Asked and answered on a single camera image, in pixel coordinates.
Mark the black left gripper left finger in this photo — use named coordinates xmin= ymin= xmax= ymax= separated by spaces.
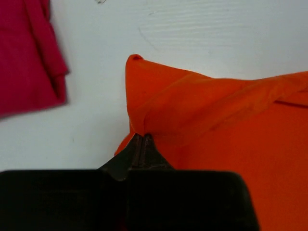
xmin=98 ymin=134 xmax=142 ymax=181

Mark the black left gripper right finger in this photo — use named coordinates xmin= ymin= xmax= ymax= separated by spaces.
xmin=131 ymin=134 xmax=174 ymax=170

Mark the orange t shirt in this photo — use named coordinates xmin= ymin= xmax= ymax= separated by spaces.
xmin=118 ymin=54 xmax=308 ymax=231

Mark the folded red t shirt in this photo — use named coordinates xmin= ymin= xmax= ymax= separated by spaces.
xmin=0 ymin=0 xmax=68 ymax=117

